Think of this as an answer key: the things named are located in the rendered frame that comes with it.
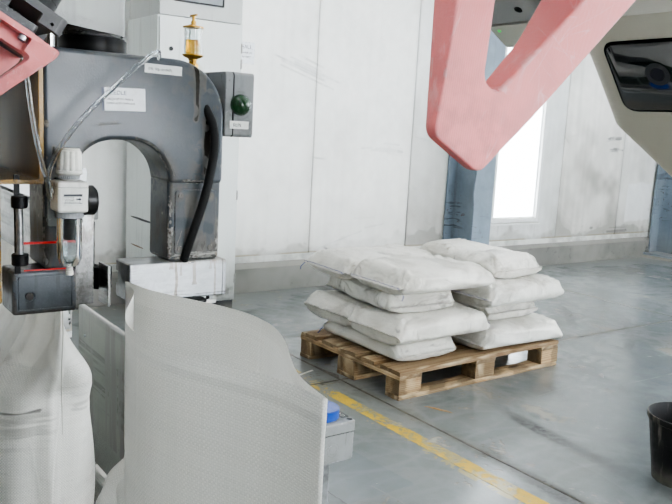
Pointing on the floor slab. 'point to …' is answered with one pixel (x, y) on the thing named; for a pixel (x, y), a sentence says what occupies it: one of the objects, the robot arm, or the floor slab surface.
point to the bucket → (661, 441)
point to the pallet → (323, 346)
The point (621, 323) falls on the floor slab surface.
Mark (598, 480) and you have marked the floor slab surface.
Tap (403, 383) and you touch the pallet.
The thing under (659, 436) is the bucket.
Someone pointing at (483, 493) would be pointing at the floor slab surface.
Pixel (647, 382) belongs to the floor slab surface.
